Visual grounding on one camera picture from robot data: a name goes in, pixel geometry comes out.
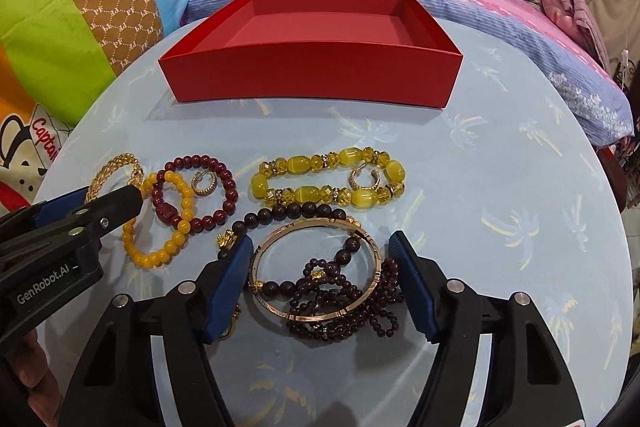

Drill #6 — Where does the black bead gold charm bracelet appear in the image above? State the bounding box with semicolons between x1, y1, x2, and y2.
216;200;362;299

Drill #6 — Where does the yellow bead bracelet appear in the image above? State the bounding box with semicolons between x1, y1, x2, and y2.
120;170;196;270

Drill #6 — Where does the gold ring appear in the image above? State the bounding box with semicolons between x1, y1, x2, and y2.
190;170;219;197
348;163;381;192

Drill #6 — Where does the gold chain bangle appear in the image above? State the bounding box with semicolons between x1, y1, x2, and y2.
85;153;143;202

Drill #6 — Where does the small garnet bead necklace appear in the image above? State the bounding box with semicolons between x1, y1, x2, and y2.
285;257;405;342

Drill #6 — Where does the pink purple folded cloth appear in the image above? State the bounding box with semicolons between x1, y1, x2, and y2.
538;0;610;70

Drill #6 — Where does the rose gold thin bangle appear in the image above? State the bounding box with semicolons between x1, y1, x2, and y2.
247;217;384;324

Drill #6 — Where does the yellow cat-eye stone bracelet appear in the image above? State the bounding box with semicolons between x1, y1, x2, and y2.
249;146;407;209

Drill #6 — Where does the dark red bead bracelet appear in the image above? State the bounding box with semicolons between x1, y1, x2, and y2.
150;154;239;234

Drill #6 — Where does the red cardboard box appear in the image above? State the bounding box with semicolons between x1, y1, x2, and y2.
160;0;463;108

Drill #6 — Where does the colourful monkey cartoon blanket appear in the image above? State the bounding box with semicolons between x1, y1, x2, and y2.
1;0;189;212

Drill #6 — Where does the left hand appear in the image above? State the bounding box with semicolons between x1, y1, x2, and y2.
9;329;63;427

